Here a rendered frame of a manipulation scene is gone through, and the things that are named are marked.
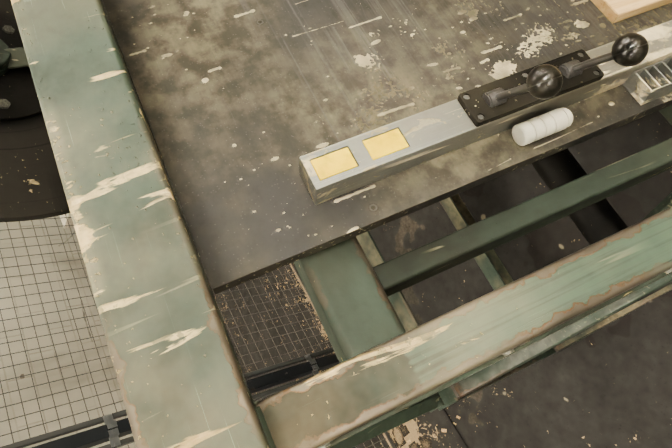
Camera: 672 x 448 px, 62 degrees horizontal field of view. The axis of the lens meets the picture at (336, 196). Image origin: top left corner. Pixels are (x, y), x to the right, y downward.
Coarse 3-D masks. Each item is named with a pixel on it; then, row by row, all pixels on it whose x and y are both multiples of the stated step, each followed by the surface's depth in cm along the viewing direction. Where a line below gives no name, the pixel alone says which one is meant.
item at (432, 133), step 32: (640, 32) 79; (608, 64) 76; (640, 64) 77; (576, 96) 76; (384, 128) 70; (416, 128) 70; (448, 128) 70; (480, 128) 71; (384, 160) 67; (416, 160) 70; (320, 192) 66
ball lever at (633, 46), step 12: (624, 36) 63; (636, 36) 63; (612, 48) 64; (624, 48) 63; (636, 48) 62; (648, 48) 63; (576, 60) 74; (588, 60) 70; (600, 60) 68; (624, 60) 63; (636, 60) 63; (564, 72) 73; (576, 72) 73
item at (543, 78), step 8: (544, 64) 61; (536, 72) 60; (544, 72) 60; (552, 72) 59; (560, 72) 60; (528, 80) 61; (536, 80) 60; (544, 80) 60; (552, 80) 59; (560, 80) 60; (512, 88) 67; (520, 88) 65; (528, 88) 61; (536, 88) 60; (544, 88) 60; (552, 88) 60; (560, 88) 60; (488, 96) 70; (496, 96) 70; (504, 96) 68; (512, 96) 67; (536, 96) 61; (544, 96) 61; (552, 96) 61; (488, 104) 71; (496, 104) 71
